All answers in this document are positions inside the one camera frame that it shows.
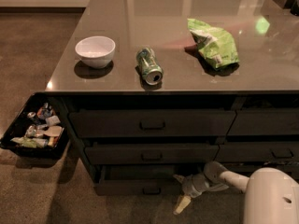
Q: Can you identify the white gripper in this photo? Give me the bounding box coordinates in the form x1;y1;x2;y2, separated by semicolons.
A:
173;174;228;215

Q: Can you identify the dark drawer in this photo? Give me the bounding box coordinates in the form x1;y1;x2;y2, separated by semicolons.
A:
85;143;219;164
223;163;299;181
228;109;299;136
94;163;201;196
68;109;235;138
215;142;299;163

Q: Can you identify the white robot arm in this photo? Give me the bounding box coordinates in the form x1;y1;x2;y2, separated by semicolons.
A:
173;161;299;224

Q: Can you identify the green soda can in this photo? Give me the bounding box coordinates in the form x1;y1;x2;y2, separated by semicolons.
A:
136;48;164;86

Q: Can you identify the green chip bag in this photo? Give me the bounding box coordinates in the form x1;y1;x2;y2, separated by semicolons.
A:
188;19;239;70

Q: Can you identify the white crumpled paper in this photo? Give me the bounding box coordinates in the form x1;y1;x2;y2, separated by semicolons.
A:
46;115;61;126

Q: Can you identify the green wrapper in bin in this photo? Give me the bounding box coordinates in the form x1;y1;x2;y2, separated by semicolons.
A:
11;137;49;148

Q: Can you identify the colourful snack wrapper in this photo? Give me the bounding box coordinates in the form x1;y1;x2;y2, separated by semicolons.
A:
36;103;55;119

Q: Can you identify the white ceramic bowl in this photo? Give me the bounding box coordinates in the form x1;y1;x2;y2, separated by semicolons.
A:
75;36;116;69

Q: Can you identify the crushed silver can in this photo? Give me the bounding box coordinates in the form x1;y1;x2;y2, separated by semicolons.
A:
27;112;39;122

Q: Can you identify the black trash bin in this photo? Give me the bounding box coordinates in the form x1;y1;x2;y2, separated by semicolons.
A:
1;93;68;160

